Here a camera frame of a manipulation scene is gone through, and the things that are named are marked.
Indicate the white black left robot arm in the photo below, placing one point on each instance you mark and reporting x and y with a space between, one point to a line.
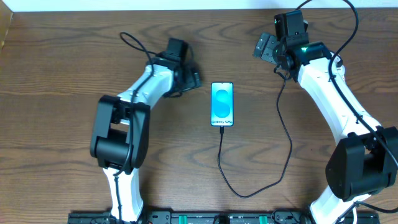
120 138

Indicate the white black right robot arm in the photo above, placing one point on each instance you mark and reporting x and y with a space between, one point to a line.
364 161

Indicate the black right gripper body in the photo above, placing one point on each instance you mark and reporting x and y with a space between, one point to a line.
266 48

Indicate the blue Galaxy smartphone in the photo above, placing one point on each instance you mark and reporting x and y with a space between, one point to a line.
222 104

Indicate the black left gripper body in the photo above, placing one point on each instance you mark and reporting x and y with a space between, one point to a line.
191 78

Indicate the white power strip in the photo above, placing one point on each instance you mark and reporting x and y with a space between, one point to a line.
338 68

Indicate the black mounting rail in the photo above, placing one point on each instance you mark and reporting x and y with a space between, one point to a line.
167 217

